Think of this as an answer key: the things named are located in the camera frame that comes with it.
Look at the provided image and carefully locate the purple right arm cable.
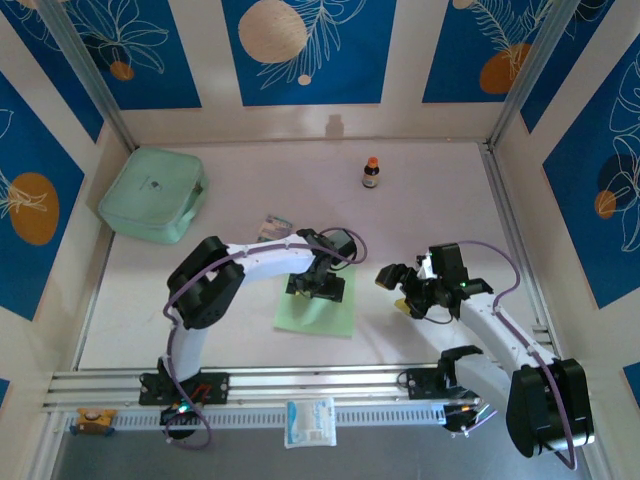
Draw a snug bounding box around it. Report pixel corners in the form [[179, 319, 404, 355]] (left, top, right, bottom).
[[457, 240, 581, 471]]

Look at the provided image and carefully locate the brown bottle orange cap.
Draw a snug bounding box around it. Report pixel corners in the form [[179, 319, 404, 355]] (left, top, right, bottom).
[[361, 156, 382, 190]]

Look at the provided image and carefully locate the slotted grey cable duct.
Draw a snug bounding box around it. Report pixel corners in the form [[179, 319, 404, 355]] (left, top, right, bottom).
[[63, 403, 449, 435]]

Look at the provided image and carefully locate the aluminium frame post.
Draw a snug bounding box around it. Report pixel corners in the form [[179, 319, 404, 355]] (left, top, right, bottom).
[[485, 0, 587, 151], [35, 0, 137, 152]]

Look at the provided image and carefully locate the small printed sachet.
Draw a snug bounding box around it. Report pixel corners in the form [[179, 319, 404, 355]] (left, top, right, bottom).
[[257, 214, 296, 244]]

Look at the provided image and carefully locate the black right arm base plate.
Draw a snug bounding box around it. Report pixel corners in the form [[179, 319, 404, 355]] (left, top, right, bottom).
[[405, 367, 484, 401]]

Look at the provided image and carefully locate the aluminium mounting rail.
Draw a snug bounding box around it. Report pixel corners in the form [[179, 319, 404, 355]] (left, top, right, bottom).
[[42, 360, 594, 412]]

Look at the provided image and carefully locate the mint green zip pouch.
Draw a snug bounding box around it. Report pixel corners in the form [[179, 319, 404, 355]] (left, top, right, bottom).
[[97, 147, 210, 246]]

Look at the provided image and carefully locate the light green paper sheet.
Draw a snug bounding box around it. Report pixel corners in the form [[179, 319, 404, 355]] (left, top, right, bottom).
[[273, 259, 357, 339]]

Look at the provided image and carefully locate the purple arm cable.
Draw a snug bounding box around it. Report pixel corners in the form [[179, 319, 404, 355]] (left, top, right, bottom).
[[457, 240, 581, 471], [163, 227, 370, 451]]

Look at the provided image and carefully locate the small orange yellow toy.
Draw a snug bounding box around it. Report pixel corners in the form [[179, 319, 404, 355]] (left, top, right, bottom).
[[74, 407, 117, 436]]

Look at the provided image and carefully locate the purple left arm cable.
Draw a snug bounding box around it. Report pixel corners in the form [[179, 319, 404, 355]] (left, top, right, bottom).
[[163, 227, 370, 451]]

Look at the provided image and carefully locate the white wipes packet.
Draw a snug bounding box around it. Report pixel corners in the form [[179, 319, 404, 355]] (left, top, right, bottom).
[[283, 397, 337, 450]]

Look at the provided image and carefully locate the aluminium side rail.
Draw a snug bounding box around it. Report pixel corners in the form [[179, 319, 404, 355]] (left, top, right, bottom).
[[478, 141, 559, 360]]

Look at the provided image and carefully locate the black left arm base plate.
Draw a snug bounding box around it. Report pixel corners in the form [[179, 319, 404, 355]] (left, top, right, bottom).
[[138, 370, 231, 406]]

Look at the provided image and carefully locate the thin black right gripper cable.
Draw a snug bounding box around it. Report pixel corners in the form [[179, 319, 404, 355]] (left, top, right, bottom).
[[418, 302, 459, 325]]

